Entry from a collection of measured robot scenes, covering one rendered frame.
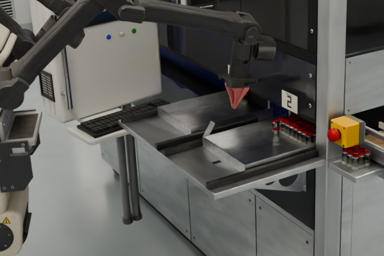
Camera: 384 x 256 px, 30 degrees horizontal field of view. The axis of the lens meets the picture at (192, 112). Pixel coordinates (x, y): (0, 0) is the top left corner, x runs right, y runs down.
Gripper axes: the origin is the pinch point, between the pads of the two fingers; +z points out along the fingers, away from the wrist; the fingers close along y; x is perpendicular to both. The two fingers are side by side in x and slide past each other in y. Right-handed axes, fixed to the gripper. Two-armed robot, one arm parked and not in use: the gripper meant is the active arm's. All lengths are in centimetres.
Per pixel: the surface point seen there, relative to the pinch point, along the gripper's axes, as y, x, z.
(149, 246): 35, 104, 105
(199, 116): 15.8, 43.2, 18.2
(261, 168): 7.3, -8.4, 17.8
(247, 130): 20.5, 19.1, 15.6
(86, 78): -11, 87, 15
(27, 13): 111, 542, 74
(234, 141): 13.9, 16.6, 18.3
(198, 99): 20, 53, 15
